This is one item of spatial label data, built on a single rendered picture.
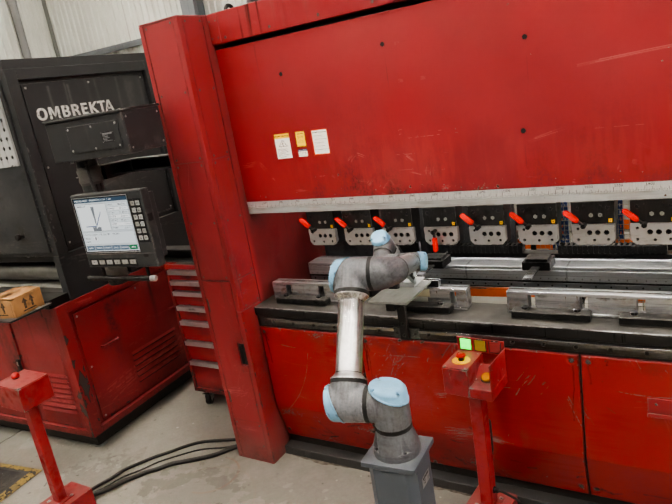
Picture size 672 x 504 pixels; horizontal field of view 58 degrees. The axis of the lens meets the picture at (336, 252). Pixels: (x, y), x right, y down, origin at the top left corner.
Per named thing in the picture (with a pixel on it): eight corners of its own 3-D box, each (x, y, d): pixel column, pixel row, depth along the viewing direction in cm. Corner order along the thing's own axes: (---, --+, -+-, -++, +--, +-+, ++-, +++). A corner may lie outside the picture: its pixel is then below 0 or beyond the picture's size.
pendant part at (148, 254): (89, 268, 295) (68, 196, 285) (107, 260, 305) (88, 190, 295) (158, 267, 274) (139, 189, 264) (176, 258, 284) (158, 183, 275)
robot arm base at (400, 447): (411, 467, 181) (407, 438, 178) (365, 460, 188) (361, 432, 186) (428, 439, 194) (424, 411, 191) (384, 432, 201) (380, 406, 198)
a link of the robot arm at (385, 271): (401, 255, 194) (427, 245, 240) (368, 257, 197) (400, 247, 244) (404, 291, 194) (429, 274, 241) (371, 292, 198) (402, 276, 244)
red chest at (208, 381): (197, 408, 403) (161, 265, 376) (245, 372, 443) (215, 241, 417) (256, 419, 376) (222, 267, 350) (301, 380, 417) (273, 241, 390)
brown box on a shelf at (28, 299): (-23, 321, 331) (-31, 300, 328) (19, 303, 353) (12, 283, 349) (10, 323, 317) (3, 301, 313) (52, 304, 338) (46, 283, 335)
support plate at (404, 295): (368, 303, 258) (367, 301, 258) (394, 281, 279) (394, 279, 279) (406, 305, 249) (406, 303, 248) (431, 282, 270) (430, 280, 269)
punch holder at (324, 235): (311, 245, 294) (305, 212, 290) (320, 240, 301) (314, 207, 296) (337, 245, 286) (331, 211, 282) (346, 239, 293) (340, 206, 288)
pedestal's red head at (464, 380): (444, 393, 241) (439, 352, 236) (461, 375, 253) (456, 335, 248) (492, 402, 229) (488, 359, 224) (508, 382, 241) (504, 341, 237)
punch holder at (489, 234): (470, 244, 251) (466, 206, 247) (477, 238, 258) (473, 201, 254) (506, 244, 243) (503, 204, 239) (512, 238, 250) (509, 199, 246)
